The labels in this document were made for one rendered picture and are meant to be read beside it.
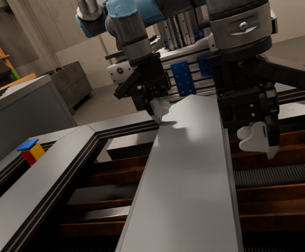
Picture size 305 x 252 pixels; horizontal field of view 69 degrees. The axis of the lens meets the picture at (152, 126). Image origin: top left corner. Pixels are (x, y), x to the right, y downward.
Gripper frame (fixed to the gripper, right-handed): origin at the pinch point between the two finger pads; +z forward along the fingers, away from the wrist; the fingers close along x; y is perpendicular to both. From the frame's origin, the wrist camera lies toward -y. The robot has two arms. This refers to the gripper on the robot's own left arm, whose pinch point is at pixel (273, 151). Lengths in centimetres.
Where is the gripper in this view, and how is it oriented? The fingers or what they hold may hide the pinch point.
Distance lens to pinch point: 45.4
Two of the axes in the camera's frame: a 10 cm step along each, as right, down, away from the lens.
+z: 3.3, 8.4, 4.3
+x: -2.1, 5.1, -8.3
